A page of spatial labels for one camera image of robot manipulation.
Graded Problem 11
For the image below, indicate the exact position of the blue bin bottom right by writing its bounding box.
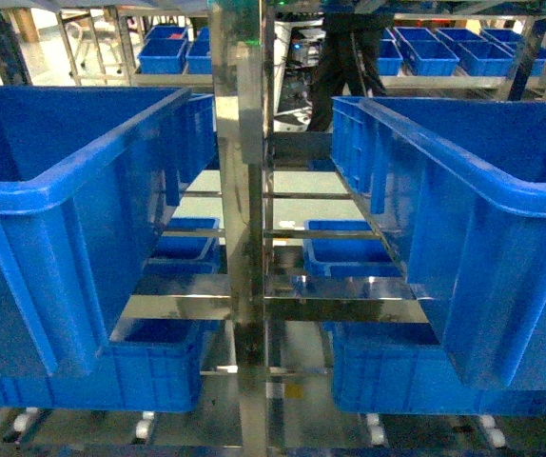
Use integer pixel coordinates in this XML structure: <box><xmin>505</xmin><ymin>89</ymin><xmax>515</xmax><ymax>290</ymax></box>
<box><xmin>322</xmin><ymin>322</ymin><xmax>546</xmax><ymax>416</ymax></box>

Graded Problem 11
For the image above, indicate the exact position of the blue bin bottom left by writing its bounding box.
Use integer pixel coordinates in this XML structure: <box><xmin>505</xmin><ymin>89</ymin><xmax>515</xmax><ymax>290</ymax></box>
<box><xmin>0</xmin><ymin>319</ymin><xmax>220</xmax><ymax>413</ymax></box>

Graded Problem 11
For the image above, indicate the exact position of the person in black trousers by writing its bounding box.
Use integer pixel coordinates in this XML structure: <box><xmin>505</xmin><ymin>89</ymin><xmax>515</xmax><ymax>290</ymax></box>
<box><xmin>307</xmin><ymin>13</ymin><xmax>393</xmax><ymax>132</ymax></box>

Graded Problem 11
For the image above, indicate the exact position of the large blue bin right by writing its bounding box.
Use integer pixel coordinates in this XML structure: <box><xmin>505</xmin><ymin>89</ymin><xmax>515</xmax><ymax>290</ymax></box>
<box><xmin>332</xmin><ymin>96</ymin><xmax>546</xmax><ymax>390</ymax></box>

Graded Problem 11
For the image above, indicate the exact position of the large blue bin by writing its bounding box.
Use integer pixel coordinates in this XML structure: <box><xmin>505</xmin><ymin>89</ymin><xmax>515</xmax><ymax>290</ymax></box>
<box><xmin>332</xmin><ymin>96</ymin><xmax>546</xmax><ymax>390</ymax></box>
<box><xmin>0</xmin><ymin>86</ymin><xmax>216</xmax><ymax>377</ymax></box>

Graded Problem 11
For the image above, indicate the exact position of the large blue bin left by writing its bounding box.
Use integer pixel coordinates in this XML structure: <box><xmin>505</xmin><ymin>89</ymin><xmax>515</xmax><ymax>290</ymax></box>
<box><xmin>0</xmin><ymin>86</ymin><xmax>216</xmax><ymax>377</ymax></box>

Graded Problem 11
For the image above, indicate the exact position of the steel rack centre post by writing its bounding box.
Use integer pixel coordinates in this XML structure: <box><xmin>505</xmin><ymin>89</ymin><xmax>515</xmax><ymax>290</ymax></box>
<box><xmin>208</xmin><ymin>1</ymin><xmax>268</xmax><ymax>456</ymax></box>

